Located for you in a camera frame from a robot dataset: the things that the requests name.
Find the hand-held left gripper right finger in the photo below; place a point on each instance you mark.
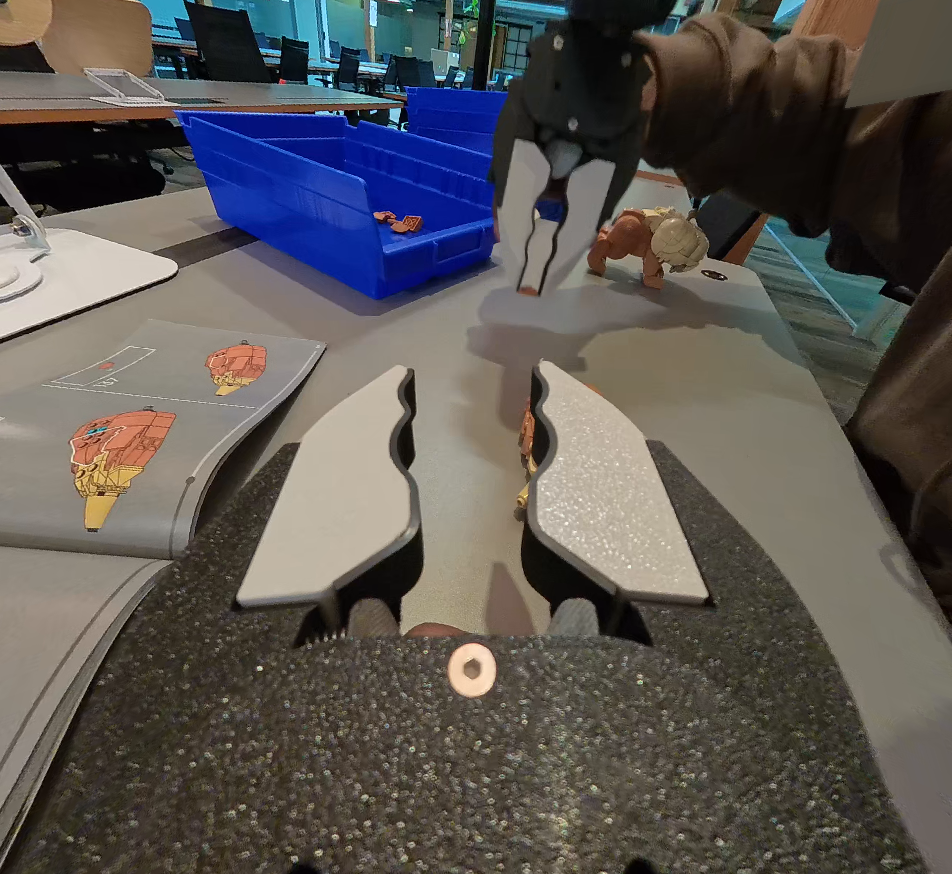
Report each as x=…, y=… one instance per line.
x=610, y=502

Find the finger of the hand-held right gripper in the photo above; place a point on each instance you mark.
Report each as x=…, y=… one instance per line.
x=517, y=204
x=587, y=219

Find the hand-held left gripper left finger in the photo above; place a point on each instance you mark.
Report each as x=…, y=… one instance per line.
x=335, y=509

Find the orange brick-built toy limb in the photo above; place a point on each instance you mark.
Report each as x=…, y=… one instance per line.
x=526, y=435

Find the blue plastic bin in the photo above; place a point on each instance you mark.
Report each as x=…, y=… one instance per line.
x=297, y=204
x=454, y=115

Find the person's right forearm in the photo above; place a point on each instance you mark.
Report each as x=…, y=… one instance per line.
x=781, y=115

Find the grey desk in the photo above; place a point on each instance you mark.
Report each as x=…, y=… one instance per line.
x=669, y=383

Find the long wood-edged desk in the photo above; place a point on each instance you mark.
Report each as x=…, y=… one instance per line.
x=223, y=96

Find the brick-built toy figure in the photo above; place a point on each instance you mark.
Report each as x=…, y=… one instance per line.
x=632, y=234

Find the grey instruction booklet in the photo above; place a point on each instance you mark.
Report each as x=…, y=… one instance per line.
x=149, y=383

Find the black office chair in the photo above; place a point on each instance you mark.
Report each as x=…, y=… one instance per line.
x=223, y=41

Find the clear stand with round foot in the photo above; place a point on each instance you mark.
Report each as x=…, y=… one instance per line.
x=15, y=279

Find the clear acrylic stand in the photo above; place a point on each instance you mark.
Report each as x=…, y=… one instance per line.
x=123, y=85

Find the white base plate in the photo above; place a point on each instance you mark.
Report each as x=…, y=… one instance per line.
x=111, y=271

